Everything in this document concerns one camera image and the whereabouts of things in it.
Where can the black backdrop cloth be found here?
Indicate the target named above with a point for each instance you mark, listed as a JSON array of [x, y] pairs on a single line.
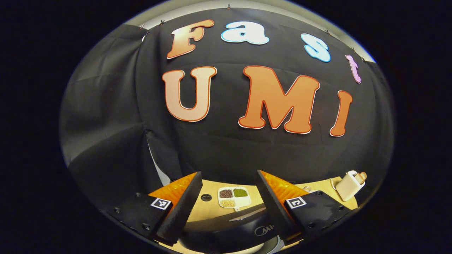
[[106, 123]]

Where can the white divided grain dish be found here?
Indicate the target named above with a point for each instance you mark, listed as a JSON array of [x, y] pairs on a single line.
[[234, 197]]

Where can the white chopstick holder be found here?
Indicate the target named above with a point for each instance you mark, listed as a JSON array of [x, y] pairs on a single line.
[[348, 187]]

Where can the black rice cooker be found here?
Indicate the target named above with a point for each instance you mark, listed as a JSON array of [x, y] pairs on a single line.
[[226, 231]]

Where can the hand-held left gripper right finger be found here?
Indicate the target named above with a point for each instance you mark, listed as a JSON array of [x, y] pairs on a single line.
[[279, 215]]

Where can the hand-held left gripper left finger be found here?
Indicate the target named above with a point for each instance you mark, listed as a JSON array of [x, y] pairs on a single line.
[[180, 215]]

